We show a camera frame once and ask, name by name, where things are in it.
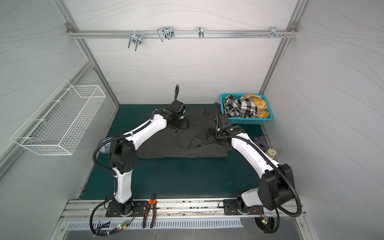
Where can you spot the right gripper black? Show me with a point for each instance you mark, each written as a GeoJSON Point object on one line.
{"type": "Point", "coordinates": [214, 135]}

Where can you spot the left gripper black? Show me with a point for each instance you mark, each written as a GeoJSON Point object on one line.
{"type": "Point", "coordinates": [185, 126]}

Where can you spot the grey pinstriped long sleeve shirt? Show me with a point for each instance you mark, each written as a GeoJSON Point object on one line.
{"type": "Point", "coordinates": [191, 141]}

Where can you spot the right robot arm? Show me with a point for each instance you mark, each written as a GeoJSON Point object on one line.
{"type": "Point", "coordinates": [276, 185]}

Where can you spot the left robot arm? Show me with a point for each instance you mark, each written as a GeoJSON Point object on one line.
{"type": "Point", "coordinates": [123, 151]}

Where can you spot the teal plastic basket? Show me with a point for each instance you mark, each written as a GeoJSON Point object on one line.
{"type": "Point", "coordinates": [246, 121]}

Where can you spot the black white checked shirt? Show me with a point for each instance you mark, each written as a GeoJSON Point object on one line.
{"type": "Point", "coordinates": [239, 108]}

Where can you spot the dark purple plastic object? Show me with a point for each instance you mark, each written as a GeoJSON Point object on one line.
{"type": "Point", "coordinates": [262, 143]}

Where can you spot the yellow patterned shirt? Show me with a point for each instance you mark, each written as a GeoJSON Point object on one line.
{"type": "Point", "coordinates": [262, 109]}

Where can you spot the cream tape roll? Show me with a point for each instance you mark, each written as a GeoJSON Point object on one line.
{"type": "Point", "coordinates": [271, 153]}

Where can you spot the blue white ceramic plate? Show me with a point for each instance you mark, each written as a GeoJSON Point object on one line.
{"type": "Point", "coordinates": [105, 148]}

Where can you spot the metal clamp hook middle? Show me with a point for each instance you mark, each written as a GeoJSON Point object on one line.
{"type": "Point", "coordinates": [165, 33]}

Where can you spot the metal clamp hook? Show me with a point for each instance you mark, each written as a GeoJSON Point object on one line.
{"type": "Point", "coordinates": [165, 33]}
{"type": "Point", "coordinates": [135, 40]}

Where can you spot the metal clamp hook left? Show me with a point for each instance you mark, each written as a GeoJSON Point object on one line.
{"type": "Point", "coordinates": [135, 40]}

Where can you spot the orange black pliers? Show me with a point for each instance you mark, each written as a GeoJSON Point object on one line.
{"type": "Point", "coordinates": [151, 205]}

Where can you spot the white slotted vent strip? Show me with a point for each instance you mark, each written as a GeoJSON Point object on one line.
{"type": "Point", "coordinates": [204, 223]}

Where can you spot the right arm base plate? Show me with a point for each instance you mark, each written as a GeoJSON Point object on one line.
{"type": "Point", "coordinates": [238, 207]}

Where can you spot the metal ring clip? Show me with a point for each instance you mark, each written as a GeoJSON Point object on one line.
{"type": "Point", "coordinates": [201, 32]}

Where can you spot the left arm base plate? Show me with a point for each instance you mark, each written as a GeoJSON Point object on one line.
{"type": "Point", "coordinates": [138, 208]}

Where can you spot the metal bracket hook right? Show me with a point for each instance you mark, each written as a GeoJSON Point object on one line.
{"type": "Point", "coordinates": [273, 34]}

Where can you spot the white wire wall basket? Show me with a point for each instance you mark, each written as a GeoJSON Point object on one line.
{"type": "Point", "coordinates": [58, 125]}

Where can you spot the aluminium crossbar rail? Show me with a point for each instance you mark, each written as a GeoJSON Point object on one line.
{"type": "Point", "coordinates": [179, 34]}

